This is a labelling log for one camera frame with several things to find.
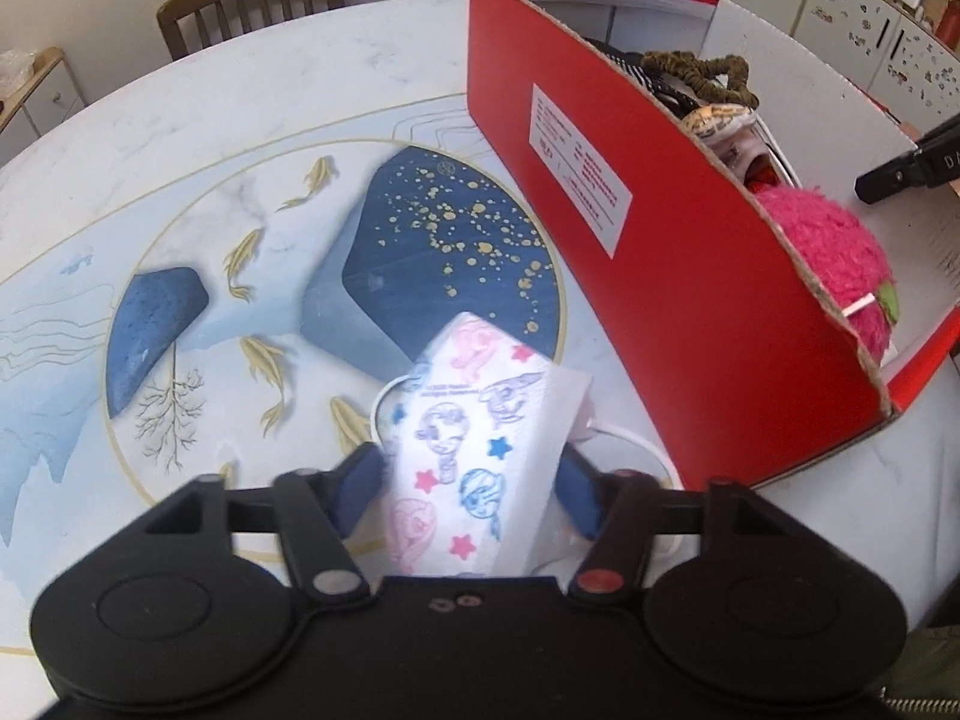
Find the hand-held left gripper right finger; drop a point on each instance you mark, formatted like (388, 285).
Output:
(577, 493)

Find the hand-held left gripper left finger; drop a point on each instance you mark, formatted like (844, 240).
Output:
(356, 487)

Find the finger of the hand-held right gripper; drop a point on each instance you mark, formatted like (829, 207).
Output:
(889, 172)

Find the pink fluffy plush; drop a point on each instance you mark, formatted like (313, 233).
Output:
(817, 255)

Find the printed face mask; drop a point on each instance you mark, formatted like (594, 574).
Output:
(465, 420)

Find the black and white striped cloth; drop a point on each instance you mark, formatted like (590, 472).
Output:
(664, 95)

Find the brown scrunchie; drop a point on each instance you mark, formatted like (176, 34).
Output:
(675, 64)

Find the red cardboard box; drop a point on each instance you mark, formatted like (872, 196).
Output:
(570, 187)

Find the red knotted cloth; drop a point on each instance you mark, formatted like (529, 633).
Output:
(765, 180)

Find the white cabinet with stickers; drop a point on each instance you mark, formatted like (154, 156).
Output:
(847, 7)

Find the olive jacket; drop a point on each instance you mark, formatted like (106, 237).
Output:
(926, 667)

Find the white wooden sideboard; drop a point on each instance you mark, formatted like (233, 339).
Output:
(45, 101)

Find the clear plastic bag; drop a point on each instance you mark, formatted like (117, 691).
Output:
(15, 67)

